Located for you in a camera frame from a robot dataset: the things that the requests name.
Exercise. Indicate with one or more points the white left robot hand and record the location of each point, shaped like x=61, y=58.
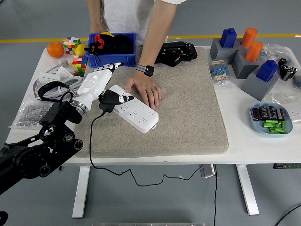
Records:
x=95, y=81

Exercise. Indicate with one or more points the person's right hand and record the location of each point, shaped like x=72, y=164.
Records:
x=97, y=27

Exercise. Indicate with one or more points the person's left hand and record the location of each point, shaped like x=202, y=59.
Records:
x=147, y=87

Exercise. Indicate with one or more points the white power strip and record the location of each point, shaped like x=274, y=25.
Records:
x=138, y=114

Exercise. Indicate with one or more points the person's right forearm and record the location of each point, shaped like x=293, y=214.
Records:
x=95, y=11

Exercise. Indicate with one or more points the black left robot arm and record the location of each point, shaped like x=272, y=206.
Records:
x=35, y=150

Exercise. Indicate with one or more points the person's left forearm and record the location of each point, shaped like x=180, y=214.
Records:
x=160, y=28

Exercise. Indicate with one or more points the yellow object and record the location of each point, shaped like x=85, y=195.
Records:
x=108, y=33

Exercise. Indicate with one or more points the black pouch with red trim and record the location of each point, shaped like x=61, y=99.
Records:
x=100, y=42

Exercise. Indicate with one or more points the black wristwatch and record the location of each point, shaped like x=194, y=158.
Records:
x=148, y=70

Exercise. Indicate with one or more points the Rubik's cube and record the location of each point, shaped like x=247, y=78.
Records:
x=80, y=64
x=71, y=45

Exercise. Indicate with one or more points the yellow lemon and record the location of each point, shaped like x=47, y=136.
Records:
x=81, y=49

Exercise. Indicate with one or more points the blue plastic bin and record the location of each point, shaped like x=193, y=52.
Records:
x=113, y=58

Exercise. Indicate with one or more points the black round pouch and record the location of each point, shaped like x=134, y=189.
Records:
x=122, y=43

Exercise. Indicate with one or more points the person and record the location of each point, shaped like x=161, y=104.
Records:
x=124, y=16

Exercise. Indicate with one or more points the grey-brown mat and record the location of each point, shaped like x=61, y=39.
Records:
x=164, y=122

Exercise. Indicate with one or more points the black electronic housing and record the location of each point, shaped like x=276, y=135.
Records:
x=178, y=53

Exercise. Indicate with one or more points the orange fruit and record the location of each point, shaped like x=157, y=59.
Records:
x=55, y=49

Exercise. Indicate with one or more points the white flat box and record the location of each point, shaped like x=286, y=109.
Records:
x=47, y=77

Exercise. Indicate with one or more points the clear bag of resistors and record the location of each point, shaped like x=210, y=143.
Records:
x=219, y=73

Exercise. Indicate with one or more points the clear bag of screws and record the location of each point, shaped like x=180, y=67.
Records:
x=26, y=114

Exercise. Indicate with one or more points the grey block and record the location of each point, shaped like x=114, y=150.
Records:
x=221, y=53
x=258, y=88
x=241, y=46
x=244, y=69

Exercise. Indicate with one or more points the blue square peg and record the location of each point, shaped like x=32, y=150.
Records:
x=228, y=37
x=267, y=70

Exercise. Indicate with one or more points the white table leg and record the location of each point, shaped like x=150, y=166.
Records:
x=248, y=190
x=81, y=190

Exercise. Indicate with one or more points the small dark capacitor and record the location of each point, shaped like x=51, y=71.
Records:
x=263, y=112
x=272, y=112
x=255, y=115
x=278, y=115
x=282, y=115

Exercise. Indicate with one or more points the orange cylinder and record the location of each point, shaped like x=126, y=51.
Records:
x=254, y=51
x=249, y=37

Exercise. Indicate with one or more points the light blue plate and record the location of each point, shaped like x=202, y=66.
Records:
x=257, y=127

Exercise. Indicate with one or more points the green battery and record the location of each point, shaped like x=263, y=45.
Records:
x=278, y=124
x=275, y=129
x=269, y=125
x=269, y=121
x=283, y=125
x=278, y=132

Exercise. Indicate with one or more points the clear plastic bag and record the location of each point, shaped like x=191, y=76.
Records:
x=277, y=51

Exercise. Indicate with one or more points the large black capacitor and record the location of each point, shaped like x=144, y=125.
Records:
x=283, y=63
x=293, y=73
x=285, y=72

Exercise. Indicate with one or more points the bag with white socket panel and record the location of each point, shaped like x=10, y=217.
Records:
x=295, y=113

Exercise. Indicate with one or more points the black table control panel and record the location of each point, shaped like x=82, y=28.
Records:
x=288, y=166

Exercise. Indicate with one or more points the white wall switch plate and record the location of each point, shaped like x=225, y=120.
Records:
x=64, y=73

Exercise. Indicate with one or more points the silver metal bracket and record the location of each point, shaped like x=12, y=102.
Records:
x=208, y=171

